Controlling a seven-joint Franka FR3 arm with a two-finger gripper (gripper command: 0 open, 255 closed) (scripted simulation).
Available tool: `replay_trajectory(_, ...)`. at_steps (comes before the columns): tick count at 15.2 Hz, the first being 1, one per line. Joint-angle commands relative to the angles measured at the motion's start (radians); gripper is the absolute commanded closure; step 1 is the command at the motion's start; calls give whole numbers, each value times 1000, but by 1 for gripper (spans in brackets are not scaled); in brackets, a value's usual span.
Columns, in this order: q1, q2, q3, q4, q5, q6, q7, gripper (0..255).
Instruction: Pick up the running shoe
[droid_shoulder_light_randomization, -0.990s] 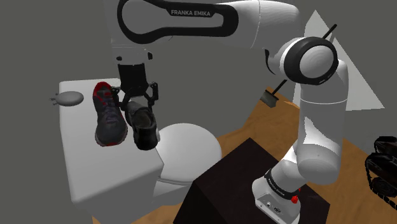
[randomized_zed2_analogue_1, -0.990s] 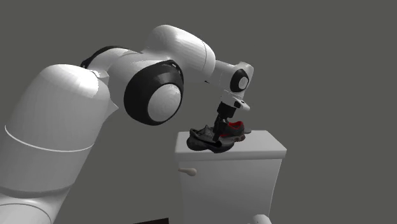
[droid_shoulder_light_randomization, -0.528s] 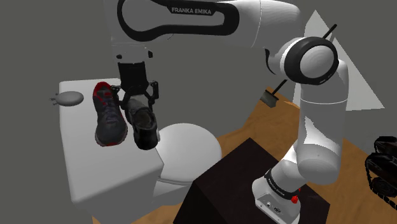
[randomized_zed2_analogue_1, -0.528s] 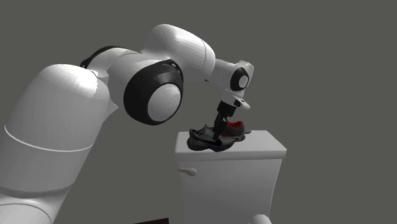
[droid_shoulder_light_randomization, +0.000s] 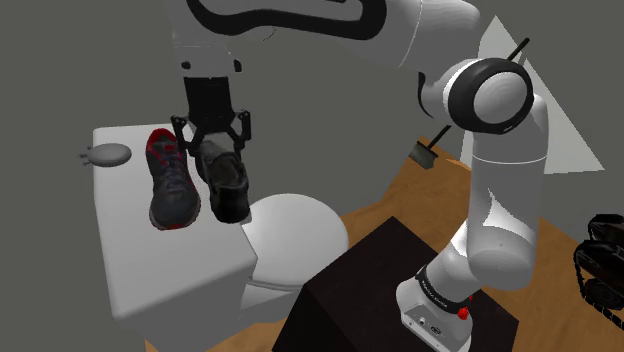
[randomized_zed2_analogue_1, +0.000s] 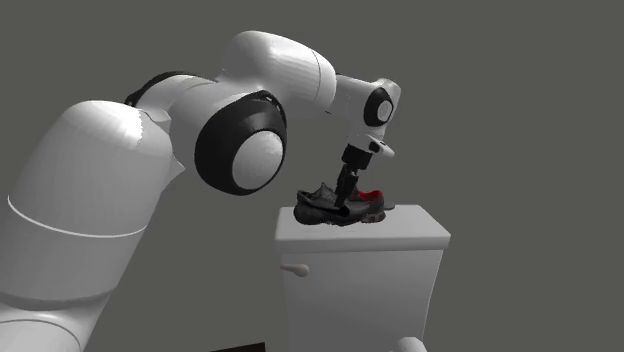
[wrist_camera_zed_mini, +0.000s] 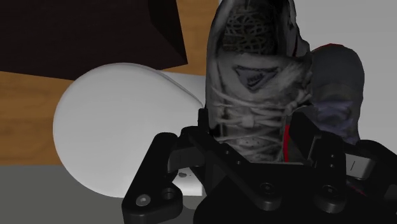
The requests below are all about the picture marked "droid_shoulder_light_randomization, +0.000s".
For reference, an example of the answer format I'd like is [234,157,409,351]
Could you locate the white toilet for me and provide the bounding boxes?
[77,123,351,352]

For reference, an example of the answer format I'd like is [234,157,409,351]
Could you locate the black boxy object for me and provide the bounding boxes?
[572,213,624,334]

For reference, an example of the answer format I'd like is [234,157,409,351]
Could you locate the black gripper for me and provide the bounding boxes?
[169,75,253,158]

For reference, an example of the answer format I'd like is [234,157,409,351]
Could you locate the black-handled grey brush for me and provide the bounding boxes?
[407,37,532,171]

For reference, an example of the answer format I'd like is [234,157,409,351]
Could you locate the black ankle boot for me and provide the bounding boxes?
[194,139,253,225]

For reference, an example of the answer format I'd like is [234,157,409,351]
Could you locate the grey and red sneaker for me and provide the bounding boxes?
[144,127,203,232]

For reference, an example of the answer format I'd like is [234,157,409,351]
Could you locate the dark robot stand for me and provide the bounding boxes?
[271,215,521,352]

